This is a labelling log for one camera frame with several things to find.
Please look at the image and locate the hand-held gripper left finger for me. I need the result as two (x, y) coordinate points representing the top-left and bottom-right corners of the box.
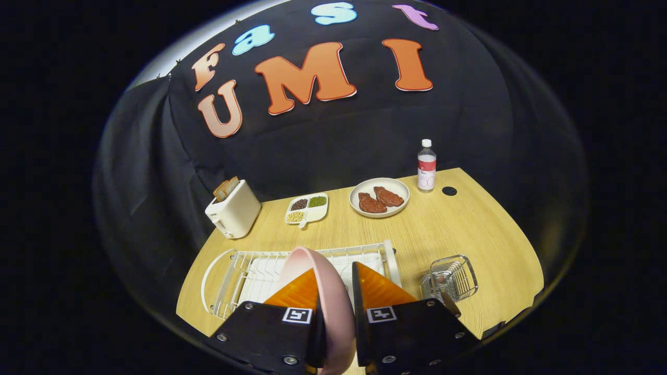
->
(208, 268), (328, 375)

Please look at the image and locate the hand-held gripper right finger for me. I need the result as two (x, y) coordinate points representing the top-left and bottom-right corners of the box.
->
(352, 261), (480, 375)

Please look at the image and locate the pink plate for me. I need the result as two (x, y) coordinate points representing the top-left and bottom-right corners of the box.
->
(279, 246), (357, 375)

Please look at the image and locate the white wire dish rack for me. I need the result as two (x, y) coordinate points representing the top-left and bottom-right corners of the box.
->
(208, 240), (403, 319)

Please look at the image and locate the metal spoon with dark handle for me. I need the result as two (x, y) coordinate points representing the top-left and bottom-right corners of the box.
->
(435, 273), (462, 318)

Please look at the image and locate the metal wire basket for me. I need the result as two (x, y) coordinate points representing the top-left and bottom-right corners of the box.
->
(420, 254), (479, 304)

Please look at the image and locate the white divided dish with beans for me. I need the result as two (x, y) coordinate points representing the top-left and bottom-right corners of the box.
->
(285, 193), (329, 229)

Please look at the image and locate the white plate with meat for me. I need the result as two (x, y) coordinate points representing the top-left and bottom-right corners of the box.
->
(349, 178), (411, 218)

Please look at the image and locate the white toaster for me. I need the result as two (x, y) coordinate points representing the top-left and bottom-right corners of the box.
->
(205, 180), (262, 240)

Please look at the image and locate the brown meat piece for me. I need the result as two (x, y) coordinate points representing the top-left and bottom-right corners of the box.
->
(357, 192), (388, 214)
(373, 186), (405, 208)

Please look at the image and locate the clear bottle with red label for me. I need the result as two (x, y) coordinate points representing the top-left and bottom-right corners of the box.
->
(417, 139), (437, 193)

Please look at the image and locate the black backdrop cloth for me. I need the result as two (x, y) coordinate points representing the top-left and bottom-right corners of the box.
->
(94, 0), (589, 323)

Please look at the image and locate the white power cable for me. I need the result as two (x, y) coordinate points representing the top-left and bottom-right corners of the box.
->
(201, 249), (238, 316)

